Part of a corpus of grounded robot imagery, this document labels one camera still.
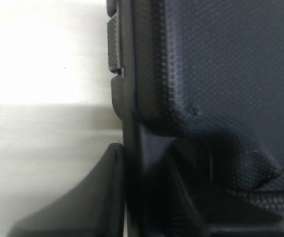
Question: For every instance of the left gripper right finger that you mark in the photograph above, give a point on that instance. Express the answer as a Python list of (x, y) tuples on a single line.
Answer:
[(197, 207)]

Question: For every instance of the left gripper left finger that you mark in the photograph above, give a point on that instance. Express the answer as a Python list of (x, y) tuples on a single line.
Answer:
[(93, 208)]

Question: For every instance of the black plastic carrying case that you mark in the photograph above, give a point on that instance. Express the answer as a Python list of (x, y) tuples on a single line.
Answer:
[(207, 78)]

